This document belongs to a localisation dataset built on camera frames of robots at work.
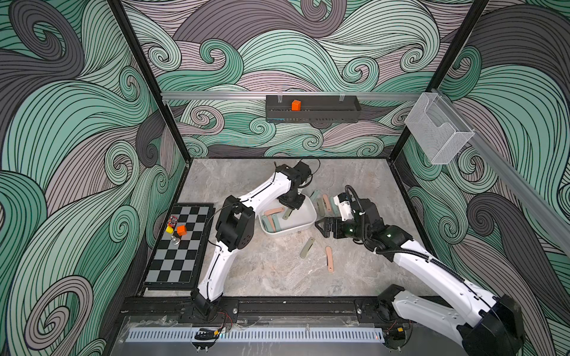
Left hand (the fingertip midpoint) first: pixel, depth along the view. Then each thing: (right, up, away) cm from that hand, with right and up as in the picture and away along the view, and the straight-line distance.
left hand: (293, 203), depth 92 cm
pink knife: (+14, -21, -7) cm, 26 cm away
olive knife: (-3, -4, -2) cm, 5 cm away
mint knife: (+11, +3, +12) cm, 16 cm away
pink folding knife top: (-9, -4, +5) cm, 10 cm away
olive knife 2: (+5, -17, -4) cm, 18 cm away
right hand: (+11, -5, -14) cm, 18 cm away
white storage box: (-9, -8, +3) cm, 13 cm away
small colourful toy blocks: (-46, -10, -6) cm, 48 cm away
